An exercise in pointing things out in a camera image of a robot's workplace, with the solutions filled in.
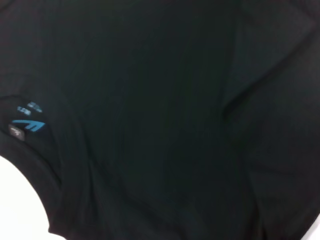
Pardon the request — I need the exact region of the black t-shirt with white print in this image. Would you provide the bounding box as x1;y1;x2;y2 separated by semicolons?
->
0;0;320;240

